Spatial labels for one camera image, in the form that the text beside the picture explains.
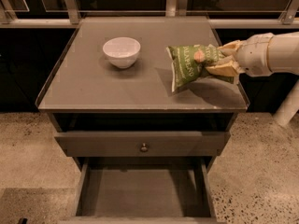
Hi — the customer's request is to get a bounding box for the grey drawer cabinet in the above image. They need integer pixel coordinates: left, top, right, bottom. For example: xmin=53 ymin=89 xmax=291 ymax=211
xmin=35 ymin=15 xmax=250 ymax=224

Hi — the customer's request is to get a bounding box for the metal railing frame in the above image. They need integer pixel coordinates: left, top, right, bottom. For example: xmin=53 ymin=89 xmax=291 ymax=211
xmin=1 ymin=0 xmax=298 ymax=29

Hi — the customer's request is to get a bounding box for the open grey middle drawer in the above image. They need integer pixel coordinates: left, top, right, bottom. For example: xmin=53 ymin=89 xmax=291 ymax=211
xmin=59 ymin=157 xmax=225 ymax=224

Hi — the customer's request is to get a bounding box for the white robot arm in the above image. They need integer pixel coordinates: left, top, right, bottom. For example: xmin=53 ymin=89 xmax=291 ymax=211
xmin=206 ymin=32 xmax=299 ymax=77

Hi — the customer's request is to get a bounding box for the grey top drawer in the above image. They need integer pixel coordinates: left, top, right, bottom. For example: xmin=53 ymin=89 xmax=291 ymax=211
xmin=55 ymin=131 xmax=230 ymax=157

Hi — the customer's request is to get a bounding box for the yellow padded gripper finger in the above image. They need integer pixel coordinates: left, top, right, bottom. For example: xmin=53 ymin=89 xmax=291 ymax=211
xmin=218 ymin=40 xmax=243 ymax=56
xmin=206 ymin=56 xmax=245 ymax=77

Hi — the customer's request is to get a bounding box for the green jalapeno chip bag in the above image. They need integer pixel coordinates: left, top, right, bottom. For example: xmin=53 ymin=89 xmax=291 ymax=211
xmin=166 ymin=45 xmax=235 ymax=92

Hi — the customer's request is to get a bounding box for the round metal drawer knob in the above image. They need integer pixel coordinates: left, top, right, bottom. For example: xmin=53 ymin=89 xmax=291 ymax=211
xmin=140 ymin=143 xmax=149 ymax=152

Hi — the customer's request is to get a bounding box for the white cylindrical post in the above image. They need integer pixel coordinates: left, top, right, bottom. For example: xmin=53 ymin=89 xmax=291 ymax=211
xmin=273 ymin=81 xmax=299 ymax=126

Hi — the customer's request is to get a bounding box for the white ceramic bowl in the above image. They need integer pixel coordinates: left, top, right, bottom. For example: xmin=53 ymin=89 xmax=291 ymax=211
xmin=103 ymin=37 xmax=141 ymax=69

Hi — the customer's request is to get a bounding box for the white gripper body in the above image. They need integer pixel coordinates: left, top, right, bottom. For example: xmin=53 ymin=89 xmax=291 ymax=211
xmin=236 ymin=33 xmax=274 ymax=77

